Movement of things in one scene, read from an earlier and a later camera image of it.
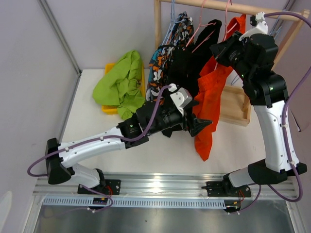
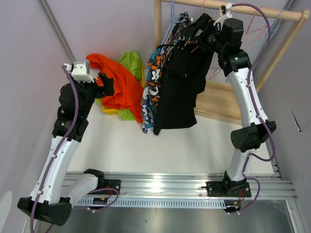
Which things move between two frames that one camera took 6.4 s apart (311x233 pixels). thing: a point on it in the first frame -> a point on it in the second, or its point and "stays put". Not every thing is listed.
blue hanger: [174, 22] stays put
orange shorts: [211, 80] -> [128, 94]
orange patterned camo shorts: [182, 32] stays put
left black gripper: [197, 124] -> [107, 90]
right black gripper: [220, 50] -> [205, 24]
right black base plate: [225, 188] stays put
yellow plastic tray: [113, 109] stays put
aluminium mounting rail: [170, 186] stays put
